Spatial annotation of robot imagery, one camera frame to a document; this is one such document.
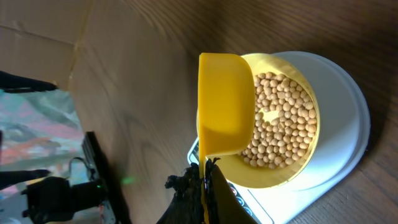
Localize yellow bowl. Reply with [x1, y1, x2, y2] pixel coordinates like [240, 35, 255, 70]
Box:
[206, 54, 320, 189]

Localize soybeans in bowl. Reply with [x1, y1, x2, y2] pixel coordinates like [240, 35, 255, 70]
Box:
[238, 72, 318, 169]

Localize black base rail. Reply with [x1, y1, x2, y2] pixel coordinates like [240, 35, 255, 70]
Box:
[82, 131, 132, 224]

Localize yellow measuring scoop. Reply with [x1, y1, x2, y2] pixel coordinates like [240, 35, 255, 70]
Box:
[197, 52, 256, 178]

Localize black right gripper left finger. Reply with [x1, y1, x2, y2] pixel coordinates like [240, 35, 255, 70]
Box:
[157, 162, 204, 224]

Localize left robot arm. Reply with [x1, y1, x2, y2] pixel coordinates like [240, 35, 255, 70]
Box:
[22, 177, 106, 224]

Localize white digital kitchen scale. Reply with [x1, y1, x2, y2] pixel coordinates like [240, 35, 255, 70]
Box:
[188, 51, 371, 223]

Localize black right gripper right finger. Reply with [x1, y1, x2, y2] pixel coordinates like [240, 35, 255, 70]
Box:
[205, 157, 257, 224]

